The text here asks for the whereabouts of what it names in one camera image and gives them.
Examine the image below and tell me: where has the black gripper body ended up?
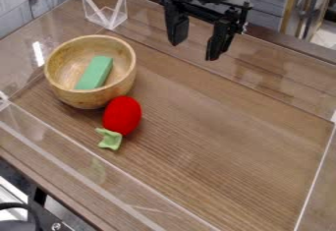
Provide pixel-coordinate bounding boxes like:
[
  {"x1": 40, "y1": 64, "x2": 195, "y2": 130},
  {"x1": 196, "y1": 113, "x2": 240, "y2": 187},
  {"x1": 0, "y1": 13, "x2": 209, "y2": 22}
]
[{"x1": 160, "y1": 0, "x2": 252, "y2": 33}]

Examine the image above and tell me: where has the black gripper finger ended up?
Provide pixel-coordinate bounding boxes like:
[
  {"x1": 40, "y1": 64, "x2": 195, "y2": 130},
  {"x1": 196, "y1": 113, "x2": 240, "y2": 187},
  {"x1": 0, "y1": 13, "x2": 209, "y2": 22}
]
[
  {"x1": 207, "y1": 20, "x2": 236, "y2": 61},
  {"x1": 164, "y1": 0, "x2": 189, "y2": 46}
]

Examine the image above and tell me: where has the green rectangular stick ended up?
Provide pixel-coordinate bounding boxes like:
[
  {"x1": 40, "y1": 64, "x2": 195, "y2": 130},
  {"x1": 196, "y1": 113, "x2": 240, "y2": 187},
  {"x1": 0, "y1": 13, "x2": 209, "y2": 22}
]
[{"x1": 75, "y1": 56, "x2": 113, "y2": 89}]

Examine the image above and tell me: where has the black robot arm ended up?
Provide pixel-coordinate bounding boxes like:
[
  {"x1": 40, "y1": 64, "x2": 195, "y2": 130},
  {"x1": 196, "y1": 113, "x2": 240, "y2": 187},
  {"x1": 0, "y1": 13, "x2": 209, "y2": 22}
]
[{"x1": 160, "y1": 0, "x2": 252, "y2": 61}]

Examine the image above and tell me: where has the brown wooden bowl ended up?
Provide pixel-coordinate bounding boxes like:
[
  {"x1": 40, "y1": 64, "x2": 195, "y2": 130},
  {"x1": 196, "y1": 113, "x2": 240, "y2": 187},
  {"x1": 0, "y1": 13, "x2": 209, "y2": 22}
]
[{"x1": 44, "y1": 35, "x2": 136, "y2": 109}]

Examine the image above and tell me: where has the clear acrylic stand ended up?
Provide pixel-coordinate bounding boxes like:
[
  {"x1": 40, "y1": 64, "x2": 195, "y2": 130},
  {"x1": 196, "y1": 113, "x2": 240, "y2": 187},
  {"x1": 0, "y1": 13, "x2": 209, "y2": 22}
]
[{"x1": 81, "y1": 0, "x2": 127, "y2": 30}]

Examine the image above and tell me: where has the red plush strawberry toy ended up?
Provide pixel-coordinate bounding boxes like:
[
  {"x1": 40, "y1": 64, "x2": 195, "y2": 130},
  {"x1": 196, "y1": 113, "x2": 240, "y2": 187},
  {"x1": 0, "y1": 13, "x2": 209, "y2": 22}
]
[{"x1": 96, "y1": 96, "x2": 141, "y2": 150}]

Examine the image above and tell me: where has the black table leg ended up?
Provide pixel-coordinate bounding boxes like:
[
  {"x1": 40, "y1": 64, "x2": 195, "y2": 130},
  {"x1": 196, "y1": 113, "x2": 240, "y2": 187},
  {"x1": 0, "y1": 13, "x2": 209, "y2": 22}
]
[{"x1": 28, "y1": 186, "x2": 47, "y2": 218}]

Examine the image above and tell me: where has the gold metal chair frame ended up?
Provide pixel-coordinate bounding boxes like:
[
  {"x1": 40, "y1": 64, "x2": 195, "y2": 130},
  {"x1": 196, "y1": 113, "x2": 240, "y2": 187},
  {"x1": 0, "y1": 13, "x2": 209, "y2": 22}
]
[{"x1": 280, "y1": 0, "x2": 329, "y2": 40}]

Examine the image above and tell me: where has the black cable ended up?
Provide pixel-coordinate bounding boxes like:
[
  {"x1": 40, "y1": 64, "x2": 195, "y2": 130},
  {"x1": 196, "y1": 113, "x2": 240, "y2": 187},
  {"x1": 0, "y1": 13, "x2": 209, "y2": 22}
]
[{"x1": 0, "y1": 202, "x2": 43, "y2": 231}]

